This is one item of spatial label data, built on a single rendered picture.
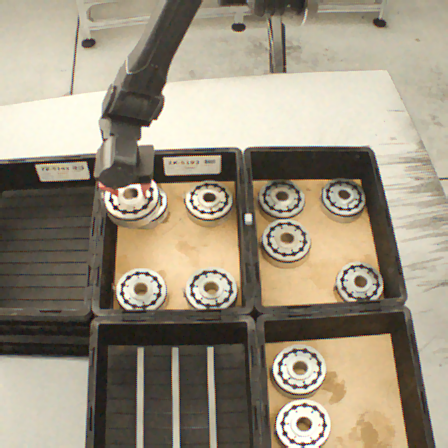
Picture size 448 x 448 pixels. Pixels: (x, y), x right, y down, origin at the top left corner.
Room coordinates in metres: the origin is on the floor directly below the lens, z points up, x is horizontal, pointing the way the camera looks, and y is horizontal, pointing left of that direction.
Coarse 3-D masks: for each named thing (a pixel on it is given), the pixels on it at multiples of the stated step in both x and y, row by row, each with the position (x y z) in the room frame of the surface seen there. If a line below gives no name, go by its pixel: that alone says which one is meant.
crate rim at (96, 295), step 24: (240, 168) 0.80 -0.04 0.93; (240, 192) 0.73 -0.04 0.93; (96, 264) 0.56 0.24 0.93; (96, 288) 0.51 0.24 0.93; (96, 312) 0.46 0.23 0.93; (120, 312) 0.46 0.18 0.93; (144, 312) 0.46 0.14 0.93; (168, 312) 0.46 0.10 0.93; (192, 312) 0.46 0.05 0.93; (216, 312) 0.46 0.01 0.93; (240, 312) 0.46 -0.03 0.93
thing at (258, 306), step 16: (384, 192) 0.74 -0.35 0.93; (384, 208) 0.69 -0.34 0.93; (256, 240) 0.62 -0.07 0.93; (256, 256) 0.58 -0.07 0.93; (256, 272) 0.55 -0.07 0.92; (400, 272) 0.54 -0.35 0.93; (256, 288) 0.51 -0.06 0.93; (400, 288) 0.50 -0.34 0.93; (256, 304) 0.48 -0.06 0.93; (304, 304) 0.48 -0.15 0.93; (320, 304) 0.48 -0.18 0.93; (336, 304) 0.47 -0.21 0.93; (352, 304) 0.47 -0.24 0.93; (368, 304) 0.47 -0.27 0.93; (384, 304) 0.47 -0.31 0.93; (400, 304) 0.47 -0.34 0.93
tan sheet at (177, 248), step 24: (168, 192) 0.81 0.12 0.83; (168, 216) 0.74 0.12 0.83; (120, 240) 0.68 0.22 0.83; (144, 240) 0.68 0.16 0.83; (168, 240) 0.68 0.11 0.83; (192, 240) 0.68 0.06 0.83; (216, 240) 0.68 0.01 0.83; (120, 264) 0.62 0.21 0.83; (144, 264) 0.62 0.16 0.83; (168, 264) 0.62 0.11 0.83; (192, 264) 0.62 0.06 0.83; (216, 264) 0.62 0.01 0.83; (168, 288) 0.57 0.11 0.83; (240, 288) 0.57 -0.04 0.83
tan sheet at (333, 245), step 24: (312, 192) 0.81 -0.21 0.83; (312, 216) 0.74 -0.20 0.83; (360, 216) 0.74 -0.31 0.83; (312, 240) 0.68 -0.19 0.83; (336, 240) 0.68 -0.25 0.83; (360, 240) 0.68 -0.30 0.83; (264, 264) 0.62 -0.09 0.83; (312, 264) 0.62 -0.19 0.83; (336, 264) 0.62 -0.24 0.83; (264, 288) 0.57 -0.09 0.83; (288, 288) 0.56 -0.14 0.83; (312, 288) 0.56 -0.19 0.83
